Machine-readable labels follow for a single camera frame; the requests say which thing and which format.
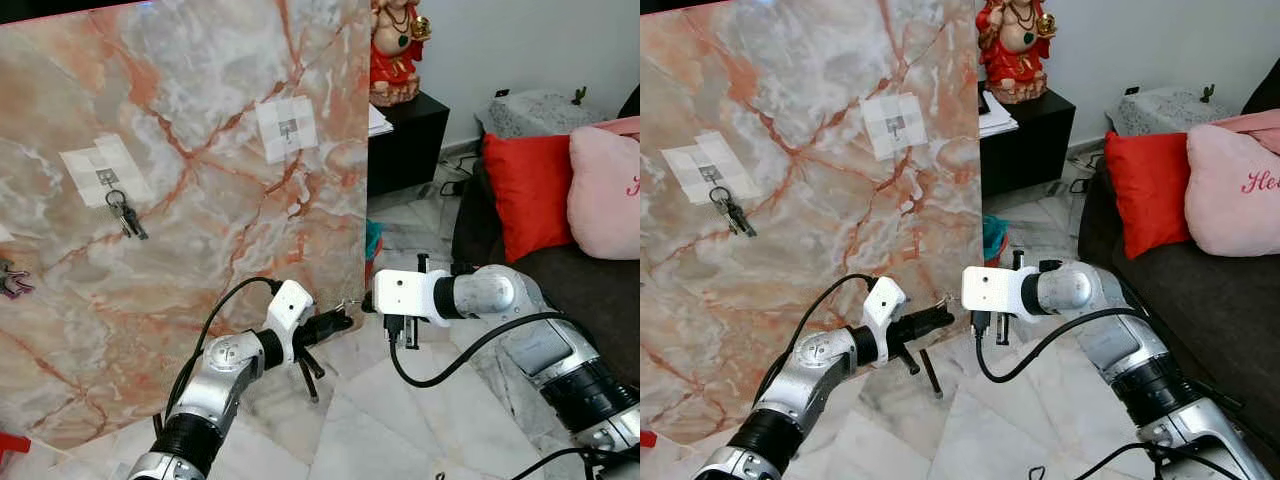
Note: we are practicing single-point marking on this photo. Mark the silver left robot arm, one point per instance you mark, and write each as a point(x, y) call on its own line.
point(800, 375)
point(225, 365)

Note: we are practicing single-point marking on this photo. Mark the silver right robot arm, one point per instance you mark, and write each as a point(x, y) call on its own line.
point(560, 360)
point(1130, 350)

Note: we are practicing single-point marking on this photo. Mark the keys with purple tag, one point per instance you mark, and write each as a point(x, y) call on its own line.
point(14, 282)

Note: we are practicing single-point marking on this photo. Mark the black stand leg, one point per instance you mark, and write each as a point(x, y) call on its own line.
point(931, 375)
point(309, 381)

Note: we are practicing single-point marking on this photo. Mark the teal bag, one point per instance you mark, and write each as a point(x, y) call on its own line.
point(994, 240)
point(373, 240)

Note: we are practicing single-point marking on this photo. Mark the orange marble panel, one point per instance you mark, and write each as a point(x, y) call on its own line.
point(800, 300)
point(200, 300)

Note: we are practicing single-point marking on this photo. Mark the black side cabinet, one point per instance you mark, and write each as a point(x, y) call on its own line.
point(410, 150)
point(1030, 150)

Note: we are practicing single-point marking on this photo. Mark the dark grey sofa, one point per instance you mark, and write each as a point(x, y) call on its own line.
point(1230, 320)
point(590, 290)

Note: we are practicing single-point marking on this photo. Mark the red cushion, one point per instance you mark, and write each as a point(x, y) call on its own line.
point(1150, 190)
point(528, 190)

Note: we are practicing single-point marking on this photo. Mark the white paper stack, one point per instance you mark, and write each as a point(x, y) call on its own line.
point(377, 122)
point(995, 118)

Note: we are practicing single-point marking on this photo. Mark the pink cushion with lettering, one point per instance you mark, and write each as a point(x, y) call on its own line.
point(1230, 205)
point(605, 200)

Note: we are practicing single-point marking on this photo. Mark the grey lace covered table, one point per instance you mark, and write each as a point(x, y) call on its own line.
point(530, 112)
point(1160, 108)

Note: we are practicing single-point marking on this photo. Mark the red gold buddha statue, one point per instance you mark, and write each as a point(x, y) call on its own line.
point(1015, 60)
point(397, 60)

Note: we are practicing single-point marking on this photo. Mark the salmon pink blanket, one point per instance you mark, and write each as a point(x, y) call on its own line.
point(1260, 128)
point(618, 124)

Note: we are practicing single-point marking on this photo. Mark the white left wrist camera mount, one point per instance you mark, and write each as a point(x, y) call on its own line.
point(288, 305)
point(885, 300)

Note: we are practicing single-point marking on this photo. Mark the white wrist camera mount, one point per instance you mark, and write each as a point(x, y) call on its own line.
point(400, 292)
point(288, 305)
point(990, 290)
point(885, 300)

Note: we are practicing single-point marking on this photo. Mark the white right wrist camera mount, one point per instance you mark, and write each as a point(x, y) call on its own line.
point(990, 290)
point(400, 292)

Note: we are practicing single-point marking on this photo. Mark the white taped wall hook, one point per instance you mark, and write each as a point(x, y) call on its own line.
point(275, 142)
point(880, 140)
point(85, 165)
point(690, 165)

